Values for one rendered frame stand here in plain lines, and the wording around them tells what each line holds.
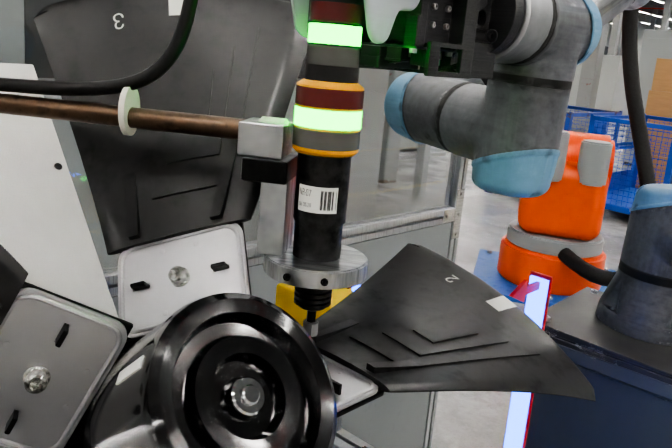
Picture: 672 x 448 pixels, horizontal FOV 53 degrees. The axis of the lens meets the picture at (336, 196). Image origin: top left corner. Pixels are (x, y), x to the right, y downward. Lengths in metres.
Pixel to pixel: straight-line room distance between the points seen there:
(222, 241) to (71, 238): 0.27
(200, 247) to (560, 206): 3.94
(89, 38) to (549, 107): 0.39
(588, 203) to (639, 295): 3.22
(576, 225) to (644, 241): 3.25
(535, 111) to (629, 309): 0.57
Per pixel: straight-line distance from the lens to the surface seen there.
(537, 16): 0.57
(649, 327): 1.13
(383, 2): 0.42
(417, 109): 0.72
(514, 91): 0.62
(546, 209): 4.34
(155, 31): 0.57
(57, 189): 0.72
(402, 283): 0.64
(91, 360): 0.41
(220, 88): 0.53
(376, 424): 1.94
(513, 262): 4.45
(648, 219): 1.11
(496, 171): 0.63
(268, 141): 0.43
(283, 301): 0.98
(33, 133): 0.75
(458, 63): 0.49
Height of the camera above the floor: 1.41
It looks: 12 degrees down
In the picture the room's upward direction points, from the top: 5 degrees clockwise
